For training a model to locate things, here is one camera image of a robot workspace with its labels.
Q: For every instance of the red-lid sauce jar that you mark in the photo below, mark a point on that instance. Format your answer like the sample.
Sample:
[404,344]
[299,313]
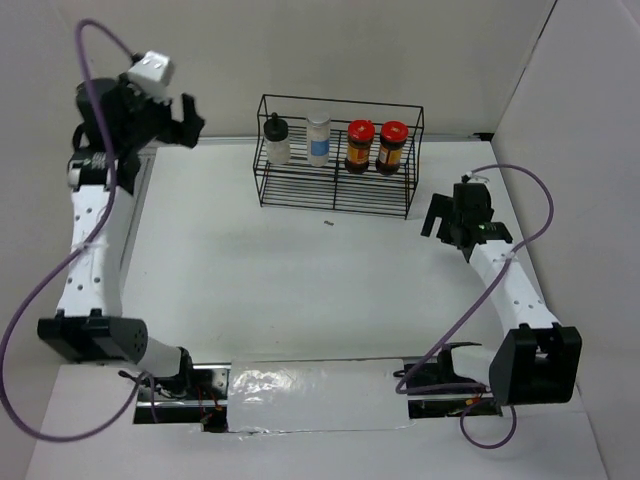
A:
[360,136]
[393,136]

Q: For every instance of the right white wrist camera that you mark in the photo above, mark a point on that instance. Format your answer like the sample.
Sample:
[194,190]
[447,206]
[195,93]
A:
[471,177]

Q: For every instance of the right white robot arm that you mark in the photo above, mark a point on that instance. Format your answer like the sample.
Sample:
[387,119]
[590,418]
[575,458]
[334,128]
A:
[538,358]

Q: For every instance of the black-cap white bottle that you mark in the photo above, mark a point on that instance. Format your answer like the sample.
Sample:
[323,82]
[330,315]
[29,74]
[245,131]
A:
[276,133]

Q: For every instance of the silver-lid white shaker bottle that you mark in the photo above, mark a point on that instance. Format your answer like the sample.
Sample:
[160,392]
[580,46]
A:
[318,138]

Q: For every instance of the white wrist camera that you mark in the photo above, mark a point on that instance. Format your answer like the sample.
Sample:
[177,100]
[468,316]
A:
[471,177]
[152,74]

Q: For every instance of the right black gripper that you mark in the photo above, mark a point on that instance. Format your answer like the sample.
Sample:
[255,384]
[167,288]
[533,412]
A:
[441,206]

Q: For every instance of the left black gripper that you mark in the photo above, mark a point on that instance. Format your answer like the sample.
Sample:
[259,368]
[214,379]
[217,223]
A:
[186,133]

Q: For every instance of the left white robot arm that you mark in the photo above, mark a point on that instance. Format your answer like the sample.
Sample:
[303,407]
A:
[170,367]

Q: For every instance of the black wire rack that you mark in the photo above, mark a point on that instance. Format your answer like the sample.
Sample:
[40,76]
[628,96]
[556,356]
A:
[299,184]

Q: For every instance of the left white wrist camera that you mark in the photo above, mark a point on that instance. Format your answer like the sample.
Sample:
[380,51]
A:
[152,74]

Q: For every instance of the white foil cover sheet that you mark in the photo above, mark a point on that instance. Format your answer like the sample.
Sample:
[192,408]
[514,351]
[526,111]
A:
[308,396]

